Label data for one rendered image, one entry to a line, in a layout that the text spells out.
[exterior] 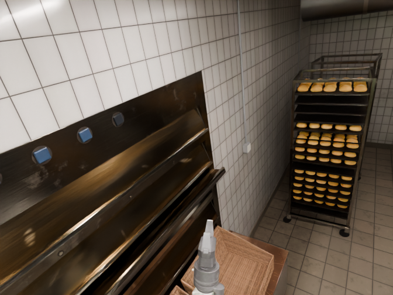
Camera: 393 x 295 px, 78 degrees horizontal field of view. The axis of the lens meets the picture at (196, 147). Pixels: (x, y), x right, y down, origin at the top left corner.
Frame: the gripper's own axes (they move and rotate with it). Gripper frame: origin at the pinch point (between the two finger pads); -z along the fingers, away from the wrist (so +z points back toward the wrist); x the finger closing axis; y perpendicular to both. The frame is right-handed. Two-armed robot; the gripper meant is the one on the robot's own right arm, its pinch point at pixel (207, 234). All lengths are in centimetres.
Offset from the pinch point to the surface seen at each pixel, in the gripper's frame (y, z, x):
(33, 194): 60, -11, 7
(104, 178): 48, -12, -19
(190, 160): 20, -13, -80
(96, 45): 48, -67, -12
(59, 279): 58, 26, -2
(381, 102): -245, -85, -360
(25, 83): 59, -48, 10
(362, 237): -158, 81, -206
